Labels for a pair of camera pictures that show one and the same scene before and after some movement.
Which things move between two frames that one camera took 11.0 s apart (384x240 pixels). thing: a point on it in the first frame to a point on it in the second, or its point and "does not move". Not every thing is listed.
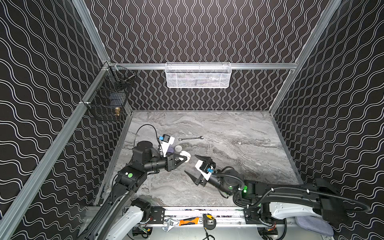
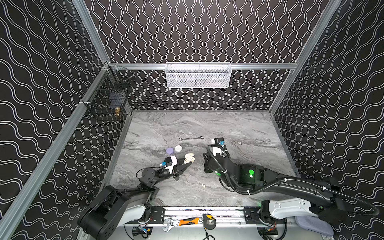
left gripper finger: (177, 162) to (181, 168)
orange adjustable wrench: (170, 222) does not move
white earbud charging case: (178, 148) does not move
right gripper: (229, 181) to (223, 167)
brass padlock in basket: (117, 110) does not move
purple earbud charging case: (171, 150) does not move
